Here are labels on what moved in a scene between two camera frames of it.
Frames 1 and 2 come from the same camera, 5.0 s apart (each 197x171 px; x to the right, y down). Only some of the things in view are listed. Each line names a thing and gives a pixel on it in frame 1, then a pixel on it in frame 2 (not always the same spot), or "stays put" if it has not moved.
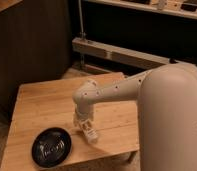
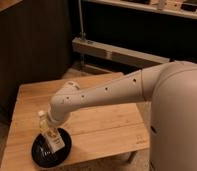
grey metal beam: (106, 50) stays put
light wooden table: (52, 104) stays put
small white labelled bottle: (91, 135) → (50, 133)
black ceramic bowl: (51, 147) stays put
